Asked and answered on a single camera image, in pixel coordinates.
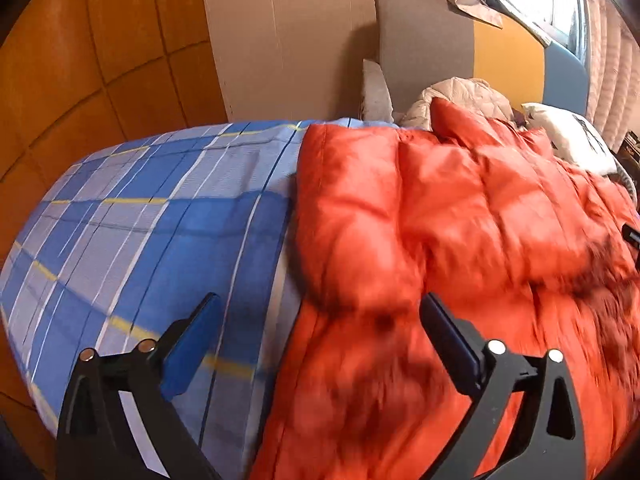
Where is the beige quilted jacket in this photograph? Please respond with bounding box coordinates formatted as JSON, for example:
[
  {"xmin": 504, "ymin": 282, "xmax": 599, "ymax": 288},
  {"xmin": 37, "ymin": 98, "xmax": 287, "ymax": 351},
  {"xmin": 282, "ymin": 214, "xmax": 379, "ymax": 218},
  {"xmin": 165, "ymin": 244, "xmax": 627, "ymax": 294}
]
[{"xmin": 400, "ymin": 77, "xmax": 516, "ymax": 131}]

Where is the blue plaid bedsheet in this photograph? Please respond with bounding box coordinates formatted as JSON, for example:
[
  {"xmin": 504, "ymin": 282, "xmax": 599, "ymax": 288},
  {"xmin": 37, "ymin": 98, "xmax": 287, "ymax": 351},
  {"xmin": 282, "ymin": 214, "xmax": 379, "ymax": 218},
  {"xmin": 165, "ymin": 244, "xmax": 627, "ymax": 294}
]
[{"xmin": 0, "ymin": 117, "xmax": 401, "ymax": 476}]

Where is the grey yellow blue headboard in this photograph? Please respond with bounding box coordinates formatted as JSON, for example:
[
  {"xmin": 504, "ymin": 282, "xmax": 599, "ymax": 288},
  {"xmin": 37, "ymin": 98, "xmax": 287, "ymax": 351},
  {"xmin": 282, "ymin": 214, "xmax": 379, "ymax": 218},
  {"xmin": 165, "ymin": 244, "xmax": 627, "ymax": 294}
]
[{"xmin": 374, "ymin": 0, "xmax": 591, "ymax": 121}]

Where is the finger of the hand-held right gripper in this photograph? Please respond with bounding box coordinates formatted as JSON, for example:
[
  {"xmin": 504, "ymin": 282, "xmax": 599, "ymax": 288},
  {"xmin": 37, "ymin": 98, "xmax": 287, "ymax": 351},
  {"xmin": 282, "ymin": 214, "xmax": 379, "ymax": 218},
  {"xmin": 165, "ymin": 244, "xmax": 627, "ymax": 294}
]
[{"xmin": 621, "ymin": 222, "xmax": 640, "ymax": 266}]

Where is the grey pillow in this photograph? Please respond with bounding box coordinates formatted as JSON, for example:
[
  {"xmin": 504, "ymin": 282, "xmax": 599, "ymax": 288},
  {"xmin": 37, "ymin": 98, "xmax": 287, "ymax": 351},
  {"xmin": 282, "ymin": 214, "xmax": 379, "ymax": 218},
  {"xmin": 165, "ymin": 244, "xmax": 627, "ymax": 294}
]
[{"xmin": 361, "ymin": 58, "xmax": 396, "ymax": 123}]

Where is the wooden wardrobe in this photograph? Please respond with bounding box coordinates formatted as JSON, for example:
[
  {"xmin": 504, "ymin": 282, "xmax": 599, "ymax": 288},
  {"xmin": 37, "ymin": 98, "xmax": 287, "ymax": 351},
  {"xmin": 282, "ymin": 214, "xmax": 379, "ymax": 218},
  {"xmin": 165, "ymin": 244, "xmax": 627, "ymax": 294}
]
[{"xmin": 0, "ymin": 0, "xmax": 231, "ymax": 480}]

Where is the hanging patterned curtain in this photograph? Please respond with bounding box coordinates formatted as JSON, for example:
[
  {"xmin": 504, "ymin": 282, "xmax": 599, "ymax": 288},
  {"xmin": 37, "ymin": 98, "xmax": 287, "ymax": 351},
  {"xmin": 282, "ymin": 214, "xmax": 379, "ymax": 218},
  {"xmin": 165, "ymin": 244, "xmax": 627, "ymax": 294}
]
[{"xmin": 582, "ymin": 0, "xmax": 640, "ymax": 146}]

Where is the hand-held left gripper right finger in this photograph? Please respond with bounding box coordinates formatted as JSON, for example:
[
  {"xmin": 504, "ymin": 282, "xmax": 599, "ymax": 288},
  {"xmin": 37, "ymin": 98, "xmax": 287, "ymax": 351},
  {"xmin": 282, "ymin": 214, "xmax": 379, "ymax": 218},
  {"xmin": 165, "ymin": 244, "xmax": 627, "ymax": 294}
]
[{"xmin": 420, "ymin": 294, "xmax": 587, "ymax": 480}]

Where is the white printed pillow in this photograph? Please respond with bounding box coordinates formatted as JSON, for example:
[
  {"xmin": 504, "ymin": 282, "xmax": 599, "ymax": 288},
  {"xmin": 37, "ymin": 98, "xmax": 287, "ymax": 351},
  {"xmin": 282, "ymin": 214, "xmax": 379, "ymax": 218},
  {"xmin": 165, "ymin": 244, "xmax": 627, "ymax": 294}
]
[{"xmin": 521, "ymin": 102, "xmax": 618, "ymax": 176}]

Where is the orange down jacket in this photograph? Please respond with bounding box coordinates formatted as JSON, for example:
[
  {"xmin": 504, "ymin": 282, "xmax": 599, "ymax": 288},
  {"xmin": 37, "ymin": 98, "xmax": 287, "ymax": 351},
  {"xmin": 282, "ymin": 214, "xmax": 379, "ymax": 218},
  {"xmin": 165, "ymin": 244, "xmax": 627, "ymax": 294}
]
[{"xmin": 262, "ymin": 96, "xmax": 640, "ymax": 480}]

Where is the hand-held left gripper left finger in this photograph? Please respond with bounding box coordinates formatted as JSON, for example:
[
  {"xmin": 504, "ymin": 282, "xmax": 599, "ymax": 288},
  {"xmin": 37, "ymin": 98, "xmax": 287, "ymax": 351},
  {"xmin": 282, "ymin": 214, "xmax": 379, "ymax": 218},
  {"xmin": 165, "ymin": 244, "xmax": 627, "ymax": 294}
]
[{"xmin": 56, "ymin": 292, "xmax": 223, "ymax": 480}]

